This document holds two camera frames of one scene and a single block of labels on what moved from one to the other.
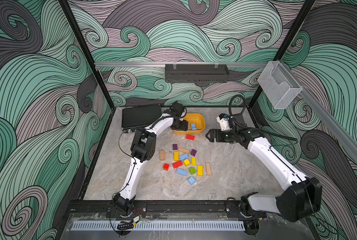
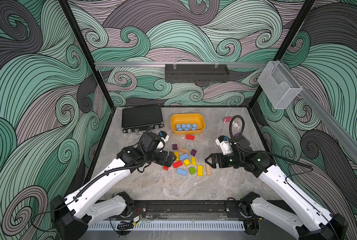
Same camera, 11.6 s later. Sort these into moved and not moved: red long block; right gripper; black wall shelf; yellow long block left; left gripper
Moved: right gripper; left gripper
Not moved: yellow long block left; black wall shelf; red long block
